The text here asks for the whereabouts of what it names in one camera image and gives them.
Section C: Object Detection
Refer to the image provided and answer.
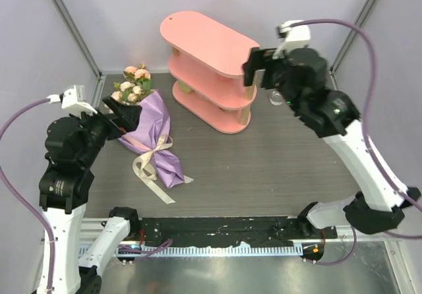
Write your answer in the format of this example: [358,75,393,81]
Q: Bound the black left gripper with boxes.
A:
[71,96,141,167]

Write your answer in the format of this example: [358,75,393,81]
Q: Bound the purple wrapping paper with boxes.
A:
[119,92,184,189]

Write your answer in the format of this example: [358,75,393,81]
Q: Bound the pink flower bouquet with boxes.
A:
[111,64,155,105]

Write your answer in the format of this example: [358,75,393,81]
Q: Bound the cream ribbon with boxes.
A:
[126,134,175,205]

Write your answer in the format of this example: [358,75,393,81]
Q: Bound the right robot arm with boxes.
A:
[243,47,421,238]

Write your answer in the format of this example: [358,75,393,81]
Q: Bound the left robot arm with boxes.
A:
[37,97,142,293]

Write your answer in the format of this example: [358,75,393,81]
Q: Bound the clear glass vase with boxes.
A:
[269,90,284,105]

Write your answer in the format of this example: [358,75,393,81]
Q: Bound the pink three-tier shelf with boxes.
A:
[160,11,258,134]

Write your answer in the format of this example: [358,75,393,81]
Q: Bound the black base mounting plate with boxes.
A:
[125,216,338,248]

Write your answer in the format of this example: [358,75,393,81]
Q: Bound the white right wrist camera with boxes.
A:
[272,20,311,59]

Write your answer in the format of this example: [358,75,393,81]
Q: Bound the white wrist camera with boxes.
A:
[272,20,311,59]
[47,85,98,119]

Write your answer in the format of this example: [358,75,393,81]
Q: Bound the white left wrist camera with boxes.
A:
[47,85,98,119]

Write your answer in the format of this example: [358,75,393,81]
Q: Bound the white slotted cable duct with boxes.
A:
[78,245,304,258]

